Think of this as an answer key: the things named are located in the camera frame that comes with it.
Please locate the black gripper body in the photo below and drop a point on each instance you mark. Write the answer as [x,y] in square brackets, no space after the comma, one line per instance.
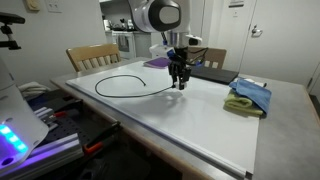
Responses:
[178,57]

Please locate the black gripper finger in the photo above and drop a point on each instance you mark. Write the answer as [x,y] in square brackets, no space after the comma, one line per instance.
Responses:
[184,75]
[171,69]

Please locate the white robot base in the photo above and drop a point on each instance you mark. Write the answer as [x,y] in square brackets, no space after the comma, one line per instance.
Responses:
[20,129]

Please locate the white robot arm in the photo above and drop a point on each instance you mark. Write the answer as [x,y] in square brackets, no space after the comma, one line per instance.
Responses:
[170,18]

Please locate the purple notebook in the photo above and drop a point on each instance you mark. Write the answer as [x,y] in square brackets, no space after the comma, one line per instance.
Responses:
[159,63]

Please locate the right wooden chair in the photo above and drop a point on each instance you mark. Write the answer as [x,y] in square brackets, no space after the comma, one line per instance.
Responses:
[208,57]

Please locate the wooden chair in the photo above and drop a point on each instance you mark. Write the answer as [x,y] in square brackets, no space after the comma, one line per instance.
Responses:
[93,56]
[208,57]

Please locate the white whiteboard mat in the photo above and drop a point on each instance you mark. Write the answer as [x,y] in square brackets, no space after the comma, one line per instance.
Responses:
[195,117]

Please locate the white kitchen stove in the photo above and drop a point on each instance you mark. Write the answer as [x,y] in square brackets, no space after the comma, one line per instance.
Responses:
[131,42]

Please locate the yellow-green cloth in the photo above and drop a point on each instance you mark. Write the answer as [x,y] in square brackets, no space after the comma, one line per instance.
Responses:
[242,104]

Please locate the white marker pen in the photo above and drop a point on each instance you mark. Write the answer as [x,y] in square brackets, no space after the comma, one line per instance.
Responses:
[262,84]

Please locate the blue cloth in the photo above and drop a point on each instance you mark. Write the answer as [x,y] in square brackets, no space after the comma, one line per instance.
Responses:
[258,94]

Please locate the left wooden chair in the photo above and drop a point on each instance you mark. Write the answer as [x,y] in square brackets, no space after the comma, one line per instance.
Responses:
[93,56]

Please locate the black orange clamp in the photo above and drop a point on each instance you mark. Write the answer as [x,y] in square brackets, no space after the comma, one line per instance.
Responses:
[97,143]

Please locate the white folded towel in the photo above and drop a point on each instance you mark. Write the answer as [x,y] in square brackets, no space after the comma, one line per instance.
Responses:
[33,89]

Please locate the white door with handle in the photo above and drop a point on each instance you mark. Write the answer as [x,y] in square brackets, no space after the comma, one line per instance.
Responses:
[283,41]

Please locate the black camera on stand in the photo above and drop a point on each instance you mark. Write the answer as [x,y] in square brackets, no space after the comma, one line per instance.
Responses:
[8,19]

